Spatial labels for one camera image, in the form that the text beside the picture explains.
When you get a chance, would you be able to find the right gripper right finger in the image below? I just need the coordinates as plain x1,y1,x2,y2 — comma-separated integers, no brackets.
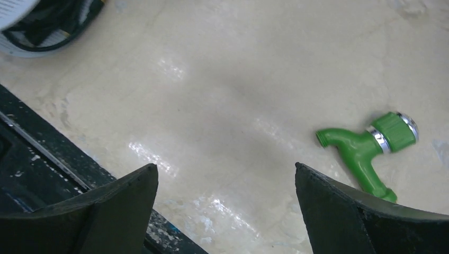
295,162,448,253

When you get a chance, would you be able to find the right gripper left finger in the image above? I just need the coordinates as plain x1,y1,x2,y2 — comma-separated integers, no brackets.
1,164,158,253

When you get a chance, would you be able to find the green plastic faucet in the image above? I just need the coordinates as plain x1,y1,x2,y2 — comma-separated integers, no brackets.
315,112,419,203

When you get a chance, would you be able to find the black table front rail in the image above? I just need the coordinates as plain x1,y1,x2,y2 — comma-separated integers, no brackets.
1,87,203,253

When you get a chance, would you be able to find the black coiled usb cable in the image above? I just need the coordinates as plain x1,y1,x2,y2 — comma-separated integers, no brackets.
3,0,106,53

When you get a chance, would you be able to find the white perforated cable spool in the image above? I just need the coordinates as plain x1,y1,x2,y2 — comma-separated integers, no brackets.
0,0,106,59

